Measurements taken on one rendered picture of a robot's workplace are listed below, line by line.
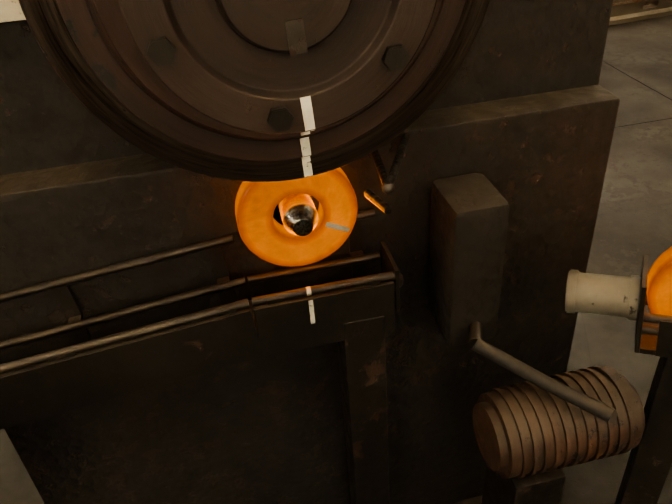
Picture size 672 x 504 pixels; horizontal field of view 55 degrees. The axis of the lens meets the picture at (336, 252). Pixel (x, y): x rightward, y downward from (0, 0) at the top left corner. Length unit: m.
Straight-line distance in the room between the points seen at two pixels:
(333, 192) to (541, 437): 0.44
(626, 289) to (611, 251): 1.33
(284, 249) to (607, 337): 1.24
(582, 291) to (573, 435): 0.20
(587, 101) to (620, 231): 1.40
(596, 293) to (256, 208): 0.46
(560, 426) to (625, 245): 1.38
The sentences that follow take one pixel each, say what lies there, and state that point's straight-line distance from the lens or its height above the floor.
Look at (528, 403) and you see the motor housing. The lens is 0.97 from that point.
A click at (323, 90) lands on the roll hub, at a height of 1.01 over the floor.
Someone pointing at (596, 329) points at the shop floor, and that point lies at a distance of 1.93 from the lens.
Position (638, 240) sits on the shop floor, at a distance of 2.33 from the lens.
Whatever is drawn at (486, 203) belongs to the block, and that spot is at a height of 0.80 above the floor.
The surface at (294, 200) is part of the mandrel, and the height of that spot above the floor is 0.84.
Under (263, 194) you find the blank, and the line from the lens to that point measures 0.79.
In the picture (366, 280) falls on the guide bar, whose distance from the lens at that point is 0.86.
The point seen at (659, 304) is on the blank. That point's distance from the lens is 0.93.
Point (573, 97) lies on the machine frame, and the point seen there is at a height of 0.87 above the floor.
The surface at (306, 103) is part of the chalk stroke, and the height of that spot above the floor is 1.00.
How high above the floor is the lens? 1.24
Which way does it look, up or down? 35 degrees down
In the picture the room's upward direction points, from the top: 4 degrees counter-clockwise
